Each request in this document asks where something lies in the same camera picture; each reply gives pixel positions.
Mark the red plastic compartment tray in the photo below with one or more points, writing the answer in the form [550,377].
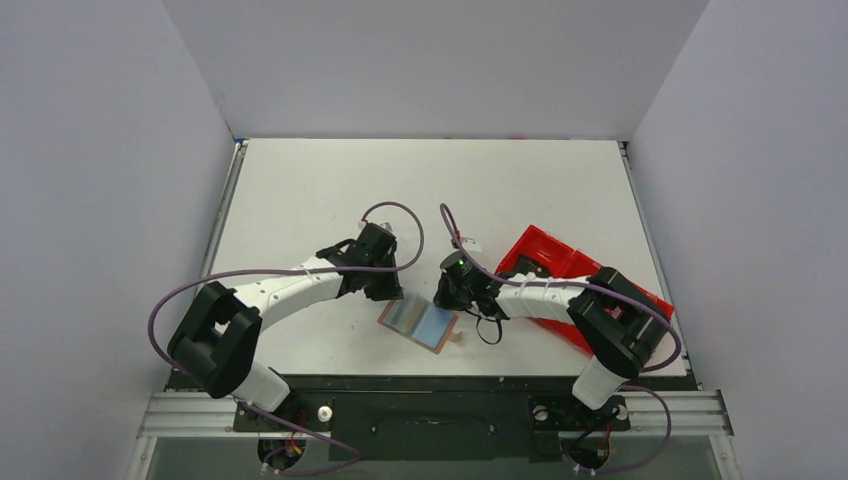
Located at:
[538,252]

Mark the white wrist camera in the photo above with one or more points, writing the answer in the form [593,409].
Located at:
[470,245]
[383,227]

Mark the brown leather card holder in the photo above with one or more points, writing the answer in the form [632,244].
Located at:
[420,321]

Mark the aluminium frame rail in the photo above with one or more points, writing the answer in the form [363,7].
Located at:
[194,415]

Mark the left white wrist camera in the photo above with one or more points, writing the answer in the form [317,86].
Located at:
[383,227]

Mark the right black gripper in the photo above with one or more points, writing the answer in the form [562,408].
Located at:
[448,295]

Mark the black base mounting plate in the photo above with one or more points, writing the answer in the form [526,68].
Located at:
[448,418]

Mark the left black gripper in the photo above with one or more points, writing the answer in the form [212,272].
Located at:
[385,285]

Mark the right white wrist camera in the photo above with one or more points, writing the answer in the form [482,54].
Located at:
[470,245]

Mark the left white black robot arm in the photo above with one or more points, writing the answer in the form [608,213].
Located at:
[216,342]

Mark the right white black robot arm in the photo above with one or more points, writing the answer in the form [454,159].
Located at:
[621,324]

